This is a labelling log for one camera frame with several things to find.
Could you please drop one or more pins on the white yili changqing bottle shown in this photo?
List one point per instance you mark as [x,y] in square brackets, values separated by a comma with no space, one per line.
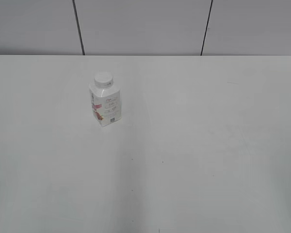
[106,104]

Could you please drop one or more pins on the white round bottle cap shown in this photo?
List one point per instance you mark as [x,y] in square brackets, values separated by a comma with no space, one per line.
[103,80]

